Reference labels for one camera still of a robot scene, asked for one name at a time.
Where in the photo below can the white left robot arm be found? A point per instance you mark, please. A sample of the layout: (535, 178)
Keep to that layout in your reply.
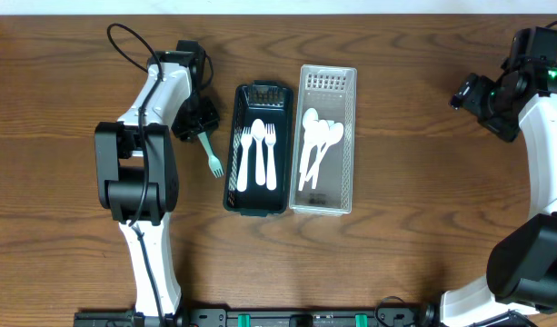
(137, 175)

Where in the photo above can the white fork long handle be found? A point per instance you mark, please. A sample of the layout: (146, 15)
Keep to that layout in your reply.
(270, 141)

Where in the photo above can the mint green plastic fork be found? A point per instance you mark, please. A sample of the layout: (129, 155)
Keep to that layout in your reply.
(214, 163)

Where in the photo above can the white thin spoon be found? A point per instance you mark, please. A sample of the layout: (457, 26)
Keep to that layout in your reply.
(309, 118)
(332, 136)
(323, 128)

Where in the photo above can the clear plastic basket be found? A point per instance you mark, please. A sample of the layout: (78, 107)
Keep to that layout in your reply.
(331, 91)

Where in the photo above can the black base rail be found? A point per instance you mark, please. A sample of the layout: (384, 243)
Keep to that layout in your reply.
(392, 315)

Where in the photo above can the dark green plastic basket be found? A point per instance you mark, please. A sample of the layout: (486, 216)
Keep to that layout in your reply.
(271, 102)

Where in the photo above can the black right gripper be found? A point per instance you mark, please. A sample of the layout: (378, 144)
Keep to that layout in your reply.
(471, 94)

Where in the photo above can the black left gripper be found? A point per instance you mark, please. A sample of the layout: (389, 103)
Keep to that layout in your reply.
(211, 118)

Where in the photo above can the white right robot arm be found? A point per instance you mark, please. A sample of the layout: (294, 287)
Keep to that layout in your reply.
(521, 274)

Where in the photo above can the white thick-handled spoon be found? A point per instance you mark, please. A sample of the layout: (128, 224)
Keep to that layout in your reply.
(259, 133)

